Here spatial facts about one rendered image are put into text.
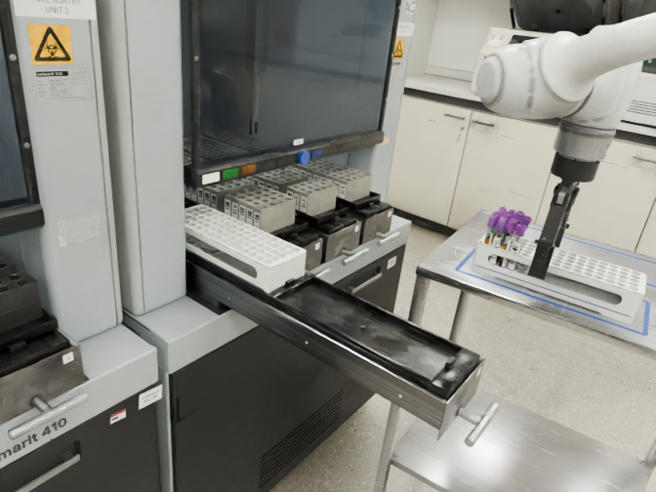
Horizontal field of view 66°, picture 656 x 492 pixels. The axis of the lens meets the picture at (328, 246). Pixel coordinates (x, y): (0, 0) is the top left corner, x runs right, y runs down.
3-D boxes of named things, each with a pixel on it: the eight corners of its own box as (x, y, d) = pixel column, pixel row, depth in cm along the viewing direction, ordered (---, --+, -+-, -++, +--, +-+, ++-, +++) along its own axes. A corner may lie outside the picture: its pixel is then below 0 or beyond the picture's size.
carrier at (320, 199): (329, 205, 127) (331, 183, 125) (335, 208, 126) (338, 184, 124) (298, 216, 119) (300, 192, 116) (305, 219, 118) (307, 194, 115)
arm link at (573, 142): (619, 126, 89) (607, 158, 92) (564, 115, 93) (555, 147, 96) (614, 133, 82) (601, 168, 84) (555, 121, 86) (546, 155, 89)
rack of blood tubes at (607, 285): (470, 269, 103) (476, 242, 100) (483, 254, 110) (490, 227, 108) (632, 325, 89) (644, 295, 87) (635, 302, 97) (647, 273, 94)
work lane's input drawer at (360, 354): (146, 268, 107) (143, 229, 103) (198, 250, 117) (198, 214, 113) (466, 461, 69) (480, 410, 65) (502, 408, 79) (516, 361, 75)
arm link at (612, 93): (586, 116, 94) (531, 115, 89) (614, 26, 87) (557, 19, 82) (636, 131, 85) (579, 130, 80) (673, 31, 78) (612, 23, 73)
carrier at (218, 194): (247, 203, 123) (248, 180, 121) (253, 205, 122) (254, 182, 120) (210, 214, 115) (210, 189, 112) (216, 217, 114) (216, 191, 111)
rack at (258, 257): (163, 242, 103) (162, 214, 101) (202, 229, 111) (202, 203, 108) (267, 299, 88) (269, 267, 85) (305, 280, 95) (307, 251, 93)
